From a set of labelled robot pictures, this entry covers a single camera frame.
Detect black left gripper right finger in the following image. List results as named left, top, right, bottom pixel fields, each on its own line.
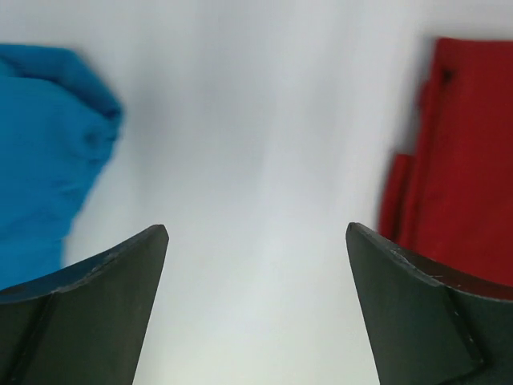
left=345, top=222, right=512, bottom=385

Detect bright blue t shirt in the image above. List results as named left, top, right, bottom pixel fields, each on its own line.
left=1, top=44, right=123, bottom=288

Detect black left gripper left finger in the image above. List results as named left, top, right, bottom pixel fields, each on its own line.
left=1, top=225, right=168, bottom=385

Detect red t shirt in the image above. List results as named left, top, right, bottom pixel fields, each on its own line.
left=378, top=38, right=512, bottom=286

